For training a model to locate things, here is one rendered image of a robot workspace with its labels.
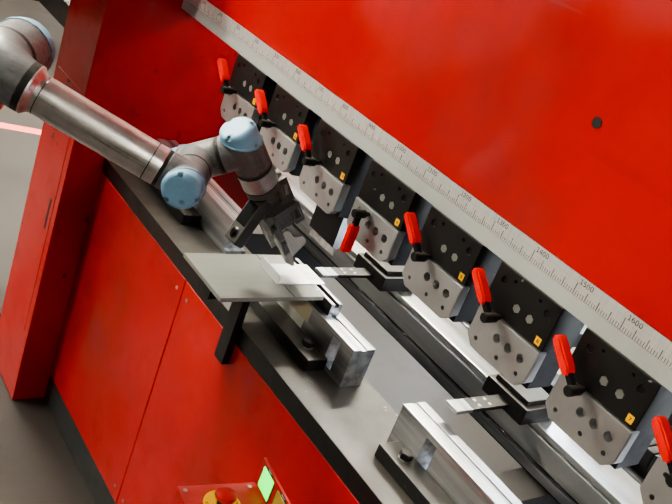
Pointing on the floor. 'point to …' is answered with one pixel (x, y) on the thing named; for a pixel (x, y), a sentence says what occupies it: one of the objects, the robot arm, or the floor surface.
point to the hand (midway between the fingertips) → (281, 255)
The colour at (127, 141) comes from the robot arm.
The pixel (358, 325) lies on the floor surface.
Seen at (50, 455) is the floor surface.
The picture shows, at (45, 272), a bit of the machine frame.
